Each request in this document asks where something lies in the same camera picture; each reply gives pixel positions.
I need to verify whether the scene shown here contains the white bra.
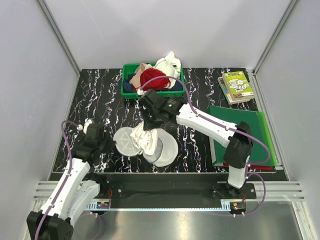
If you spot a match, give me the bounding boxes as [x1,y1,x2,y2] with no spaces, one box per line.
[130,121,158,156]

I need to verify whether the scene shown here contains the white mesh laundry bag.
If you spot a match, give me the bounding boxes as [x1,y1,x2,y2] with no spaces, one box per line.
[113,127,178,168]

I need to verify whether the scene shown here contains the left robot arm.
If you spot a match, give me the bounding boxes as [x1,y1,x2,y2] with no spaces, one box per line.
[26,119,115,240]

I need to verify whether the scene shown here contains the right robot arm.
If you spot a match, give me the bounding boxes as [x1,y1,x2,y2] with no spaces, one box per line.
[138,89,253,199]

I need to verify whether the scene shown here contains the red garment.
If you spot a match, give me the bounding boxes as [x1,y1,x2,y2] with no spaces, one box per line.
[140,68,171,91]

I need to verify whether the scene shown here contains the dark blue garment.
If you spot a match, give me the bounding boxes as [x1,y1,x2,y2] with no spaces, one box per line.
[122,74,184,93]

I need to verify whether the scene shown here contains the beige garment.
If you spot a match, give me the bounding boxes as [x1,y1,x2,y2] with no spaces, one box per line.
[129,63,153,89]

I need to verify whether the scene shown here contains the white garment in basket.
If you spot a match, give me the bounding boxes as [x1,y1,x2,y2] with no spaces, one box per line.
[153,51,182,78]

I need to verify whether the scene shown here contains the green plastic basket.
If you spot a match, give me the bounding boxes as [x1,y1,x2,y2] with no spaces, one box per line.
[120,63,186,100]

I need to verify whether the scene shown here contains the lower book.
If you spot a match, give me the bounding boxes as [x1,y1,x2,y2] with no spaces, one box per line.
[217,76,254,105]

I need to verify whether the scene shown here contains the green cover book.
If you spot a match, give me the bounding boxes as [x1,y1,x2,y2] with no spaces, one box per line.
[222,71,254,100]

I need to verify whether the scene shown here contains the light green plastic folder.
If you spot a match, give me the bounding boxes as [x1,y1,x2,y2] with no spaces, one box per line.
[252,111,278,167]

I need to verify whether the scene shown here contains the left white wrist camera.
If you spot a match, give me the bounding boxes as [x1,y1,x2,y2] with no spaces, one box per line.
[76,118,94,134]

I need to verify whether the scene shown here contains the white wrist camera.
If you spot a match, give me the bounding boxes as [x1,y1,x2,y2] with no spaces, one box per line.
[137,89,146,96]
[76,118,94,134]

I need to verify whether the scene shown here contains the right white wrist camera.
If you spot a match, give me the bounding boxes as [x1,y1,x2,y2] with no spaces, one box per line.
[137,89,146,96]

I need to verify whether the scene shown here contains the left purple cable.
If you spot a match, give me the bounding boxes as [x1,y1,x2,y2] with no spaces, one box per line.
[32,120,106,240]

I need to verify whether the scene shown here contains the green ring binder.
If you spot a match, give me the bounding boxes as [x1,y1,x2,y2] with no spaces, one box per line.
[206,105,268,169]

